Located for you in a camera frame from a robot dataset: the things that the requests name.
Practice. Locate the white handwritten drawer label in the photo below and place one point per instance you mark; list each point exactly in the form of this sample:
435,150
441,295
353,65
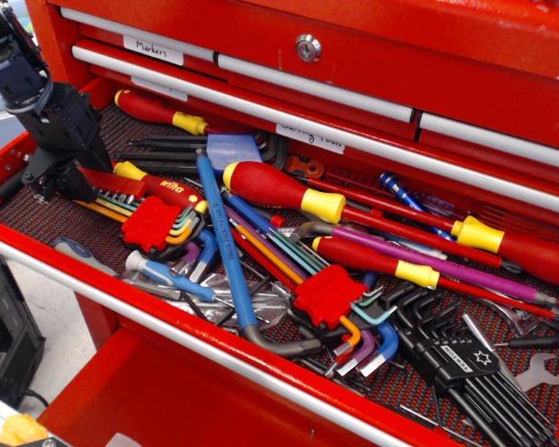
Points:
309,138

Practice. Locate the lower red drawer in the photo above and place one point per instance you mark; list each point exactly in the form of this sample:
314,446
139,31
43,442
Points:
157,395

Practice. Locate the red yellow screwdriver right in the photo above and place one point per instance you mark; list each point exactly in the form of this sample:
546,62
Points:
537,254

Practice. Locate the red bit holder with bits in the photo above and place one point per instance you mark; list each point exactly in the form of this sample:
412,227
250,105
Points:
113,183

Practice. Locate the slim red yellow screwdriver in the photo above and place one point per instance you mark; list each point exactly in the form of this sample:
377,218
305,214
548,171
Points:
370,253

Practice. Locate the purple long hex key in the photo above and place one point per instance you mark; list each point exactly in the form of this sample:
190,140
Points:
318,229

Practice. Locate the long blue hex key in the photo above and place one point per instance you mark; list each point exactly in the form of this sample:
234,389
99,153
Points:
248,324

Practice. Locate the red tool chest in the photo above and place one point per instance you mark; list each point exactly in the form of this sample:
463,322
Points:
488,69

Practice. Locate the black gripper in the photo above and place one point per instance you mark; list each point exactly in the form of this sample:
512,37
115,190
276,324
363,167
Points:
66,129

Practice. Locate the small silver flat wrench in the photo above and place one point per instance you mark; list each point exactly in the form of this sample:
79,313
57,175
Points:
537,374

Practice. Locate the large red yellow screwdriver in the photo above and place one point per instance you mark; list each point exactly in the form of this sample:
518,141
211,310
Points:
265,186

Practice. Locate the left colourful hex key set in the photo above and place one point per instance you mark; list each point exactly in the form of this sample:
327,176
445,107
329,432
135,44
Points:
156,229

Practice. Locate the red black mesh drawer liner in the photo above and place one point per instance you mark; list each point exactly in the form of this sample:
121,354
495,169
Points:
392,404

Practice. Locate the wiha red yellow screwdriver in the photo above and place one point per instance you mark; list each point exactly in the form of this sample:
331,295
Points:
171,191

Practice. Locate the blue metal pen tool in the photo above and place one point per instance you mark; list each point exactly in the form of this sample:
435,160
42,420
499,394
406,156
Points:
392,184

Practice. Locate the open red drawer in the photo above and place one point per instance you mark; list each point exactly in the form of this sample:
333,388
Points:
505,188

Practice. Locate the grey blue handle screwdriver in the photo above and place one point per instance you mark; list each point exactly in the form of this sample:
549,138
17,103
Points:
80,253

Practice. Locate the silver drawer lock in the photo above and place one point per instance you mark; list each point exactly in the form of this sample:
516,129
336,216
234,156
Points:
308,47

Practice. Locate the colourful hex key set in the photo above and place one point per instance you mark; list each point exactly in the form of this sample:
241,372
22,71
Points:
156,229
327,297

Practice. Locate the red bit rail at back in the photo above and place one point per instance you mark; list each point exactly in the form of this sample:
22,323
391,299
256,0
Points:
310,168

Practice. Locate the red yellow screwdriver back left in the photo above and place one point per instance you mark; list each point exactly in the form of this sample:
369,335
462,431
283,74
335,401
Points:
150,108

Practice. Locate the white Markers label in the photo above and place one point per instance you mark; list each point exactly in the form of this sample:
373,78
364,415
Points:
153,50

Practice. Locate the black red handle tool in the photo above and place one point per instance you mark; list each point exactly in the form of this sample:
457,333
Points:
10,184

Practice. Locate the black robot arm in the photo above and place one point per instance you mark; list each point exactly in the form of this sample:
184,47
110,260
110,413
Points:
24,76

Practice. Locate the blue white precision screwdriver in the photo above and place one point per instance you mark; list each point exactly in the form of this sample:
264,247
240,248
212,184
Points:
161,274

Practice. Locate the blue holder black hex keys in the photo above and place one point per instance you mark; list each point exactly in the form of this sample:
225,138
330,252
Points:
177,154

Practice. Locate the black Tekton torx key set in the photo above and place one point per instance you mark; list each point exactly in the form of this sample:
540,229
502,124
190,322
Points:
462,369

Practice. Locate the black box on floor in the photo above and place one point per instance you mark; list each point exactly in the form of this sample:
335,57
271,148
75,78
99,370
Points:
21,342

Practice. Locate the centre colourful hex key set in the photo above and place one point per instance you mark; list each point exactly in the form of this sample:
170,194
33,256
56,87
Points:
327,297

